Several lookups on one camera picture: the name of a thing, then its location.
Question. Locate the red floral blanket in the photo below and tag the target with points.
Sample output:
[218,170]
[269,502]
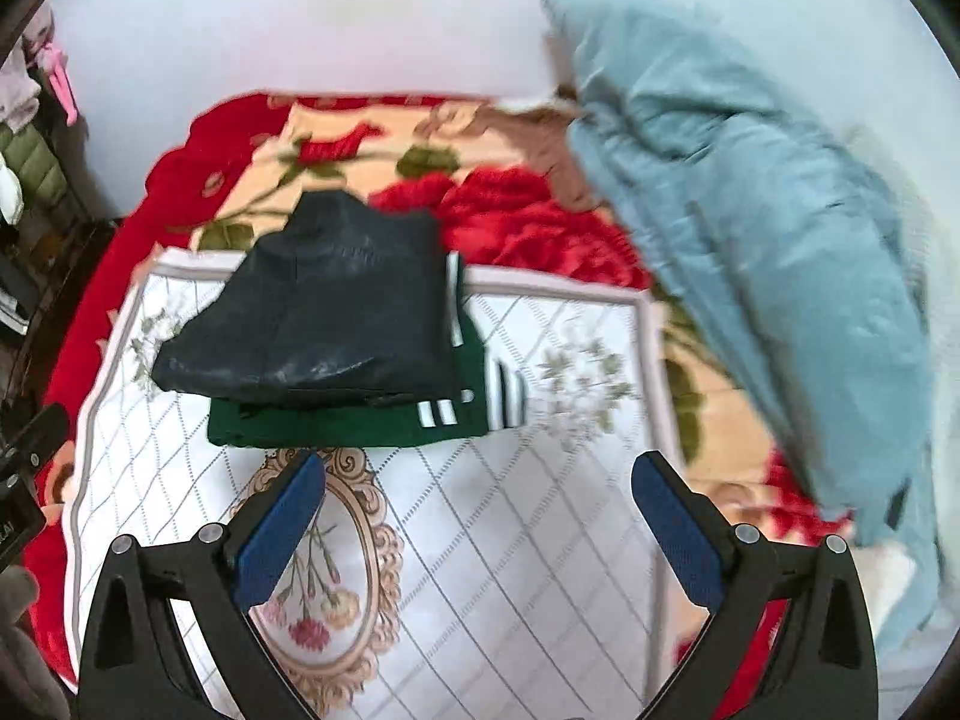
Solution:
[504,196]

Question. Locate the white floral quilted sheet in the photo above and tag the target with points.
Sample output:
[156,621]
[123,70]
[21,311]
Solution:
[506,576]

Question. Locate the black leather jacket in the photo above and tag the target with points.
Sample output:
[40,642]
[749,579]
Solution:
[343,306]

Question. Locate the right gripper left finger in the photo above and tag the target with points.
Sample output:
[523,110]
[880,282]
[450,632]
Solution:
[134,662]

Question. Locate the clothes rack with garments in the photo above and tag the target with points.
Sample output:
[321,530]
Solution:
[40,213]

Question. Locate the light blue jacket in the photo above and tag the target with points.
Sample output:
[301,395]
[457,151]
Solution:
[783,248]

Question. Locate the white fleece garment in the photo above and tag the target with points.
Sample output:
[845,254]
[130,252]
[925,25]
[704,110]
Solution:
[885,571]

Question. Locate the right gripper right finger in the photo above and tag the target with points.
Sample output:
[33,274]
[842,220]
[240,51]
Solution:
[823,660]

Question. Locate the green folded garment white stripes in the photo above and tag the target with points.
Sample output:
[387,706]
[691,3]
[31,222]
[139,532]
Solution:
[491,397]

